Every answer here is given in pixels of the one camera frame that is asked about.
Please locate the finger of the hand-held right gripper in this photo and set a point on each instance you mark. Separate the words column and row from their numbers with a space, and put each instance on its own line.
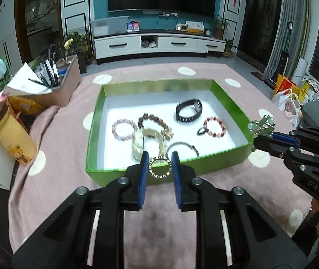
column 268, row 144
column 284, row 139

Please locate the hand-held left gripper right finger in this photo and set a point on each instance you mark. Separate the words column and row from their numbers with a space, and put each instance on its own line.
column 176, row 179

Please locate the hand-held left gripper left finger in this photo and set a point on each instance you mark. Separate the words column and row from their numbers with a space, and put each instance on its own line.
column 144, row 179

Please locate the black fitness band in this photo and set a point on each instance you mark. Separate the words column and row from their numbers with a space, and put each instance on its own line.
column 181, row 116

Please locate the green cardboard box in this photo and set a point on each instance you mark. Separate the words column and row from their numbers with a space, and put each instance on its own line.
column 137, row 103

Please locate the person's right hand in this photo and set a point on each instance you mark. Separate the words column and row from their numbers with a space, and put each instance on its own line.
column 316, row 205

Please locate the white plastic bag red print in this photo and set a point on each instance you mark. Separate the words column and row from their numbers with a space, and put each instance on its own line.
column 287, row 106

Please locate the silver bangle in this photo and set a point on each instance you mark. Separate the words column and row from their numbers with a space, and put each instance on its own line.
column 180, row 143

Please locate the cream carved bangle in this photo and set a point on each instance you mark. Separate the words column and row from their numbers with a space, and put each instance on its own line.
column 137, row 143

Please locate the yellow paper bag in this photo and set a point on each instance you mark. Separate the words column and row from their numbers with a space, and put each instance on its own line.
column 284, row 85
column 306, row 94

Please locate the pink polka dot mat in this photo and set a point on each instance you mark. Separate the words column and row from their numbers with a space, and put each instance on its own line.
column 64, row 145

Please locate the small potted floor plant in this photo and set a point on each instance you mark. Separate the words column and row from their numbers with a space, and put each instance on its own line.
column 228, row 51

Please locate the grey striped curtain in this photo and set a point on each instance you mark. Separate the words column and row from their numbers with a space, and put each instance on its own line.
column 285, row 19

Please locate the potted plant in brown pot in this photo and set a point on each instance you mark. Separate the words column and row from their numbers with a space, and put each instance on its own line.
column 219, row 32

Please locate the brown pen holder box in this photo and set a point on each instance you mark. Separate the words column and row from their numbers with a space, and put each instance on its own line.
column 67, row 84

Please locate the small alarm clock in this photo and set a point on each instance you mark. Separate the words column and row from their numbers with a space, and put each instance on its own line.
column 208, row 32

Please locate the yellow bottle brown lid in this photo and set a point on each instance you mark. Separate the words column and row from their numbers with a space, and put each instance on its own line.
column 13, row 140

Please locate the white television cabinet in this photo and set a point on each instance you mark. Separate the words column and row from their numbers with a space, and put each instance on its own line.
column 114, row 44

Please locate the yellow snack bag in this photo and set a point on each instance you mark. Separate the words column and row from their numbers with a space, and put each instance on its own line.
column 26, row 105

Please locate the white and yellow box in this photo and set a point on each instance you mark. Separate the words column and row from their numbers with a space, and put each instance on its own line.
column 194, row 25

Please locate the small white device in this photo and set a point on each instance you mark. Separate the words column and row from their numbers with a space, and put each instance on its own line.
column 181, row 27

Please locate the small blue boxes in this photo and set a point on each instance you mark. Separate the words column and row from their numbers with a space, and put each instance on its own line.
column 133, row 26

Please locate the large bushy potted plant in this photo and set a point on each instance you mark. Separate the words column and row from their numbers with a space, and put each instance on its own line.
column 76, row 40

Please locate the white paper sheet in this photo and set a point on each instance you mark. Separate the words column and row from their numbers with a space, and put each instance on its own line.
column 22, row 81

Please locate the clear plastic storage box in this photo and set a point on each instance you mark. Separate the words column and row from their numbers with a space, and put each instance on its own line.
column 106, row 26

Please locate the white power strip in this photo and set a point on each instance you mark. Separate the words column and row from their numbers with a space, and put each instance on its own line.
column 171, row 14

